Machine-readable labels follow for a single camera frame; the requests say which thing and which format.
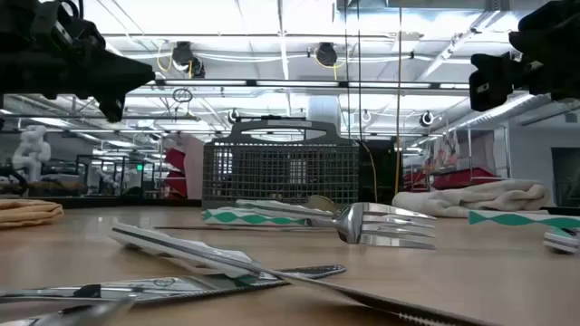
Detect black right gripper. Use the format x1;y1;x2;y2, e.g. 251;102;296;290
468;27;580;113

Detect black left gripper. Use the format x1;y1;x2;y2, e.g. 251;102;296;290
0;43;157;124

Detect utensil with green diamond handle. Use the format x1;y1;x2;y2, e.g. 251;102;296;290
468;209;580;231

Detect table knife white handle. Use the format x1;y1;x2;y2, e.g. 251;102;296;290
110;220;504;326

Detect spoon with pale grey handle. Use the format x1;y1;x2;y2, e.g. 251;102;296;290
234;194;340;219

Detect fork with green diamond handle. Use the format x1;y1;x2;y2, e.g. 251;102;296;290
202;201;438;251

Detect table knife teal handle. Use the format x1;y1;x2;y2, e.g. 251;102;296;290
0;264;348;307

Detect metal shelf rack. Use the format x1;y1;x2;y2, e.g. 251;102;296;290
410;125;512;191

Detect colourful hanging sheets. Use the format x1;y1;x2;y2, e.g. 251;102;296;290
423;130;459;171

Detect red storage bins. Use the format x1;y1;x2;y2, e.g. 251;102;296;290
402;166;499;192
164;148;188;198

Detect pink board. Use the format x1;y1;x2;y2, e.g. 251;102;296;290
162;132;205;200

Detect crumpled beige towel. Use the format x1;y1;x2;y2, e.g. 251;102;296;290
391;179;552;219

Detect dark door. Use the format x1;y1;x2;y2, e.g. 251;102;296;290
550;147;580;207

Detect black cabinet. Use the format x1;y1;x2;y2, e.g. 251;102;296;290
357;139;404;206

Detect folded orange cloth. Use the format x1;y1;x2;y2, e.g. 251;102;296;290
0;198;65;231

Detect white column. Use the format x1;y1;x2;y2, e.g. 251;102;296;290
307;94;342;137

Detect grey mesh cutlery basket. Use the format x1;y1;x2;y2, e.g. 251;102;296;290
201;118;362;212

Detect overhead light bar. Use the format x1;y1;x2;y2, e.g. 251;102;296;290
153;79;472;91

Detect silver ventilation duct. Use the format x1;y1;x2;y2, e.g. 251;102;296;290
446;92;567;133

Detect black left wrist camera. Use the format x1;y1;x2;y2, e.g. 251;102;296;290
30;0;108;51

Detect black metal frame station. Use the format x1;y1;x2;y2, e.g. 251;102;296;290
74;153;158;198

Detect black ceiling cable reel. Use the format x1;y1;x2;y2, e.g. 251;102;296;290
170;41;206;79
314;42;340;69

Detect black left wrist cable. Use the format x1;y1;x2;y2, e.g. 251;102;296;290
58;0;86;20

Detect black hose loop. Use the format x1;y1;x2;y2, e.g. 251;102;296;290
0;166;26;197

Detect thin black hanging cable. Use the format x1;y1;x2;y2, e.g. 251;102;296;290
356;0;364;142
343;0;351;139

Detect curved yellow cable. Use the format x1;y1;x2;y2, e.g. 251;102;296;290
361;140;379;204

